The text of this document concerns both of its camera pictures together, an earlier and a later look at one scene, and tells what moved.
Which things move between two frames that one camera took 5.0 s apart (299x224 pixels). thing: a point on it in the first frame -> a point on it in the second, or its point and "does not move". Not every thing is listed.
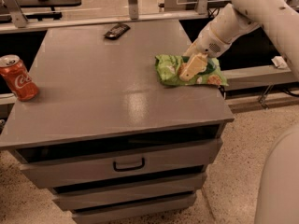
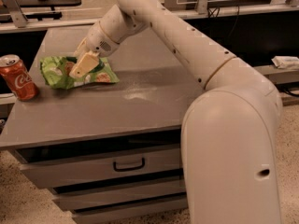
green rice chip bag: (167, 68) -> (56, 72)
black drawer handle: (128, 168) does not move
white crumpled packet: (280, 63) does not move
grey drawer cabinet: (113, 143) does not move
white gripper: (207, 43) -> (97, 41)
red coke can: (18, 77) does not move
